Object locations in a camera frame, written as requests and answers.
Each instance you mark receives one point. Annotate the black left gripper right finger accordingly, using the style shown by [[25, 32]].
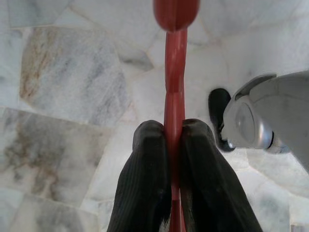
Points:
[[207, 183]]

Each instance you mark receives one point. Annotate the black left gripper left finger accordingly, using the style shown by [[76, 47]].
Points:
[[144, 181]]

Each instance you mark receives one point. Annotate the red plastic hanger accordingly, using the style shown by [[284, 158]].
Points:
[[175, 72]]

